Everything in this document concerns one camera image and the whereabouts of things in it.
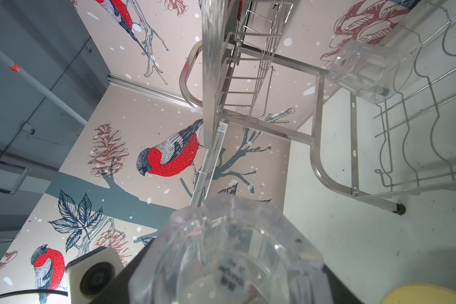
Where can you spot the clear drinking glass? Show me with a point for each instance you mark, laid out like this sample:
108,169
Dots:
230,250
366,71

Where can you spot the silver two-tier dish rack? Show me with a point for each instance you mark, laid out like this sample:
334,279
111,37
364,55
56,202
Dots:
375,154

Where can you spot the yellow plate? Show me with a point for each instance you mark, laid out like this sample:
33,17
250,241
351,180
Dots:
420,293

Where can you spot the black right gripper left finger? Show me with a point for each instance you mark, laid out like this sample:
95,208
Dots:
117,291

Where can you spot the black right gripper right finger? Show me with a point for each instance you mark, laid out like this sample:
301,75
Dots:
340,293

